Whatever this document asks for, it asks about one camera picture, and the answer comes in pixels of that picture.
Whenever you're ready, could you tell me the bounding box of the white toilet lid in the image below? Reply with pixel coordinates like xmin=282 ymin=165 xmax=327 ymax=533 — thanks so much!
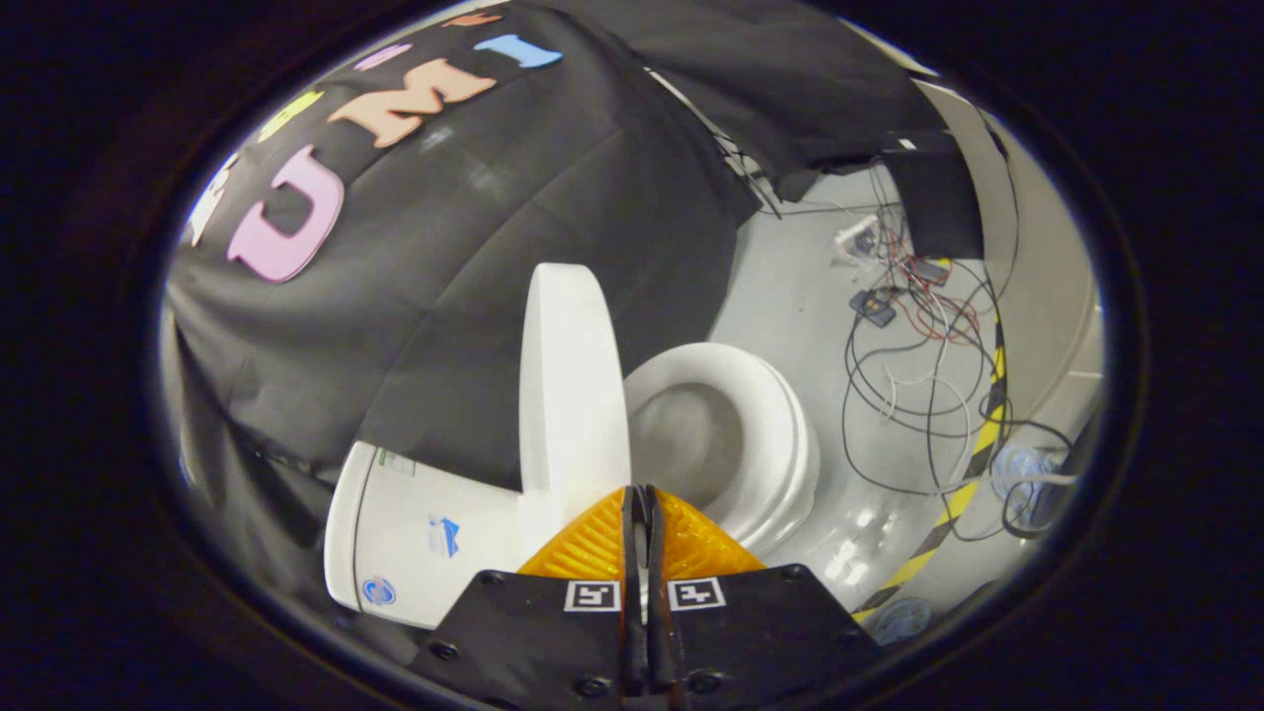
xmin=518 ymin=262 xmax=633 ymax=539

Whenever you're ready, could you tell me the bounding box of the small black device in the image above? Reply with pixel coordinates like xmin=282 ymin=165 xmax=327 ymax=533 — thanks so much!
xmin=851 ymin=289 xmax=898 ymax=328

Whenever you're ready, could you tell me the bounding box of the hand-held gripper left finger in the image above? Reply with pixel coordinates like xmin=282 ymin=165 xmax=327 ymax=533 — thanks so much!
xmin=410 ymin=484 xmax=648 ymax=711

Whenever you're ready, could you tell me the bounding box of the white power strip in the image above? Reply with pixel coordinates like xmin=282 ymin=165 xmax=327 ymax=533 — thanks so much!
xmin=834 ymin=215 xmax=880 ymax=260

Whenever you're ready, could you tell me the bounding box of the clear bluish plastic item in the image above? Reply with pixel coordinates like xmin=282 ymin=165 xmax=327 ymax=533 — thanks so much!
xmin=874 ymin=597 xmax=932 ymax=645
xmin=990 ymin=444 xmax=1077 ymax=534

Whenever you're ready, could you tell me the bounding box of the tangle of cables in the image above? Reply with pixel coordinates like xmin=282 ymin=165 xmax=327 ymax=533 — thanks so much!
xmin=839 ymin=163 xmax=1079 ymax=544

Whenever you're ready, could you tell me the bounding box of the yellow black striped tape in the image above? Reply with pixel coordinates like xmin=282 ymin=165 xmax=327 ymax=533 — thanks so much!
xmin=851 ymin=316 xmax=1008 ymax=623

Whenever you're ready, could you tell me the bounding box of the black backdrop cloth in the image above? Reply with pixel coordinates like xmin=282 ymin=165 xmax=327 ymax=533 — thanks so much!
xmin=163 ymin=0 xmax=988 ymax=613

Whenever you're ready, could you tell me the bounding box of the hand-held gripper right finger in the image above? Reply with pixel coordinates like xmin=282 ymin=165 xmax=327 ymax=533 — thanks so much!
xmin=647 ymin=484 xmax=885 ymax=711

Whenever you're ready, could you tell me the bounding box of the black box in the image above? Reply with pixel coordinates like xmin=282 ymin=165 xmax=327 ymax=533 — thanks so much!
xmin=882 ymin=133 xmax=986 ymax=261

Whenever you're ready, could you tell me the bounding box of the thin metal stand pole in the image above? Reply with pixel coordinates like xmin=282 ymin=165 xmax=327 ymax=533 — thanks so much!
xmin=642 ymin=69 xmax=783 ymax=216

